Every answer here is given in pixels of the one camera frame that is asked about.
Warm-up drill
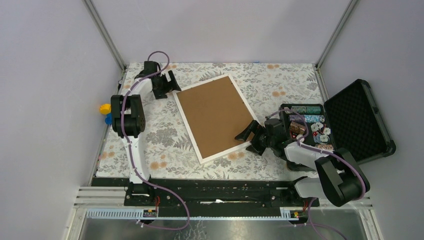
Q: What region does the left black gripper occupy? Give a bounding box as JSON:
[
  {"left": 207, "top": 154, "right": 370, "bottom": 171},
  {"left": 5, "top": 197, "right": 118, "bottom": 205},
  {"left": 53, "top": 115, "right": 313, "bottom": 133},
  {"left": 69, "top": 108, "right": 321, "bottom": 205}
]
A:
[{"left": 152, "top": 69, "right": 180, "bottom": 99}]

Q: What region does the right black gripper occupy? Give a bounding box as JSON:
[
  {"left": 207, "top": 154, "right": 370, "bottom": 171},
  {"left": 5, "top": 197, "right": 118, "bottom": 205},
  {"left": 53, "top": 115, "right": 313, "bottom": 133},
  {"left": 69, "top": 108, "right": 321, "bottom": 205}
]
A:
[{"left": 234, "top": 120, "right": 275, "bottom": 156}]

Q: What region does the brown backing board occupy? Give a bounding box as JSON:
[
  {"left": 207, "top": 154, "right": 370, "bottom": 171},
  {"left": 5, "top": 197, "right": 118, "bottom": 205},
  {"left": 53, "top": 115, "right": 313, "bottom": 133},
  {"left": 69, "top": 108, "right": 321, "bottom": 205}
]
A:
[{"left": 176, "top": 76, "right": 259, "bottom": 160}]

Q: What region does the white picture frame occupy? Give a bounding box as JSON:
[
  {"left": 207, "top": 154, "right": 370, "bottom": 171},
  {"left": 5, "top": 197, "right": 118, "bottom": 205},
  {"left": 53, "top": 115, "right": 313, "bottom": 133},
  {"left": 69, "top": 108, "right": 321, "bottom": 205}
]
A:
[{"left": 172, "top": 73, "right": 263, "bottom": 165}]

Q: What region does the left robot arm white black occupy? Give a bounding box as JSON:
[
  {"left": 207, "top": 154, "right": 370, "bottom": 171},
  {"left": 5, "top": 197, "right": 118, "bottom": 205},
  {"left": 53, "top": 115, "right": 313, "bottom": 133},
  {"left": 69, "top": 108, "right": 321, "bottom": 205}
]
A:
[{"left": 110, "top": 60, "right": 181, "bottom": 206}]

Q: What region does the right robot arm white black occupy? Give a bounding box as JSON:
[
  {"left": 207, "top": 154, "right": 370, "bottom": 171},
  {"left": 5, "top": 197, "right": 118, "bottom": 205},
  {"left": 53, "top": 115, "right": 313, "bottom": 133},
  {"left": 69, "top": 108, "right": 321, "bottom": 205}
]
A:
[{"left": 235, "top": 118, "right": 371, "bottom": 207}]

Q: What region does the brown playing card box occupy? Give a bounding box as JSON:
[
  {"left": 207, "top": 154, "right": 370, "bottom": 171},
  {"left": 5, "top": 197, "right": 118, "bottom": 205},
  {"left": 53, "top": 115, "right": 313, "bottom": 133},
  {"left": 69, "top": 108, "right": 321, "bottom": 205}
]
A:
[{"left": 289, "top": 121, "right": 307, "bottom": 135}]

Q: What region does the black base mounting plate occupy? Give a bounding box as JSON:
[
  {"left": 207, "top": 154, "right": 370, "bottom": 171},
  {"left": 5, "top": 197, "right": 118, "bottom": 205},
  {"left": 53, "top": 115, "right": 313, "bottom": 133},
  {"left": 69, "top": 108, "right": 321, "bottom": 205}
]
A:
[{"left": 124, "top": 180, "right": 321, "bottom": 218}]

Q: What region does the yellow blue toy car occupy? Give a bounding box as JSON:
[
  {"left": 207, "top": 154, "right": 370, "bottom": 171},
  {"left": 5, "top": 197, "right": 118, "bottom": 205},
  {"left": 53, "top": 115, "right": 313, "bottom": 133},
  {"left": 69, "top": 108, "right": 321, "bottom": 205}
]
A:
[{"left": 99, "top": 103, "right": 112, "bottom": 125}]

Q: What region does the black foam lined case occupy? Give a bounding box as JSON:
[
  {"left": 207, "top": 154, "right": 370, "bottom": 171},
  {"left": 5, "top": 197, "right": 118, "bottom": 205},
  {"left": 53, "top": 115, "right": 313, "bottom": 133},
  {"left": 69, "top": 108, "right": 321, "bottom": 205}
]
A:
[{"left": 279, "top": 79, "right": 396, "bottom": 164}]

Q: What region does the aluminium rail frame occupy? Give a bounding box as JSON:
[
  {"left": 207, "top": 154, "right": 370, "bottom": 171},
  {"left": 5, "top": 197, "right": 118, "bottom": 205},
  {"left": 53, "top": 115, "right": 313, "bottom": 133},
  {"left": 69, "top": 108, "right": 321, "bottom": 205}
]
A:
[{"left": 73, "top": 186, "right": 374, "bottom": 222}]

